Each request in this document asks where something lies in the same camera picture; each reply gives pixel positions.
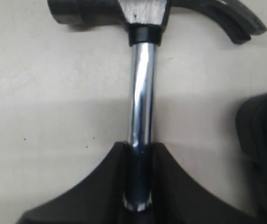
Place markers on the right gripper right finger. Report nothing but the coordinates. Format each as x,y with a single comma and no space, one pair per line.
179,199

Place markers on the black plastic tool case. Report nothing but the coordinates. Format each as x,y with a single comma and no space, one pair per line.
251,126

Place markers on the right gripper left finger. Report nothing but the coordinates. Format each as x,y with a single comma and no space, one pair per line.
95,200

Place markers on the claw hammer black grip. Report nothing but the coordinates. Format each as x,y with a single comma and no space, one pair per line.
145,21

